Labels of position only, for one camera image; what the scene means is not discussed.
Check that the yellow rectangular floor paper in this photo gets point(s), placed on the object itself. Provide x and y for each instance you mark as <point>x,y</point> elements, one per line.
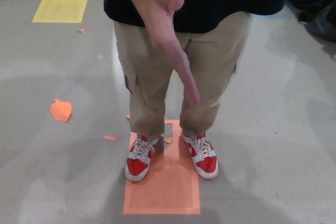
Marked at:
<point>63,2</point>

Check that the person's right red white sneaker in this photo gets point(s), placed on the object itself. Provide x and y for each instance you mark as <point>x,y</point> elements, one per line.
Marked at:
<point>136,165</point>

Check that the person's left red white sneaker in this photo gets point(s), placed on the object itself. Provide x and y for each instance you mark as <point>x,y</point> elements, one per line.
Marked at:
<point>206,162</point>

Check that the dark grey bag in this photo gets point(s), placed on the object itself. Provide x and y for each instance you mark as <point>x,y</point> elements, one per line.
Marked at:
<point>324,27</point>

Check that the person's right hand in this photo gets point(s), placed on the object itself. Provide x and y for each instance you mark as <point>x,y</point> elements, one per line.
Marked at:
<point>160,19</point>

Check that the large torn orange paper scrap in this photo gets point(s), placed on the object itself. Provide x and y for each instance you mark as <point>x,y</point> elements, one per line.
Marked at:
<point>61,110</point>

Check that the tiny orange paper scrap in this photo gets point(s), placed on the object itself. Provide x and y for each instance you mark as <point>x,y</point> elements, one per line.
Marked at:
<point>82,30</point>
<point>128,117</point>

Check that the person's red white sneaker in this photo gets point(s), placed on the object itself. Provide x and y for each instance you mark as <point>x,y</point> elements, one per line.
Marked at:
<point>206,162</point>
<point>136,165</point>

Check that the khaki cargo trousers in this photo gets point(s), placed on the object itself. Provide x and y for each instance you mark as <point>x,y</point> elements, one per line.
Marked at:
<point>210,58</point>

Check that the orange rectangular floor paper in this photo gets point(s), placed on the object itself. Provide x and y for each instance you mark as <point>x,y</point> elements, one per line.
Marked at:
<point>162,190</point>

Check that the small flat orange paper strip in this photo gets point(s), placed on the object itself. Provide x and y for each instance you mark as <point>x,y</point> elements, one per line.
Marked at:
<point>110,138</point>

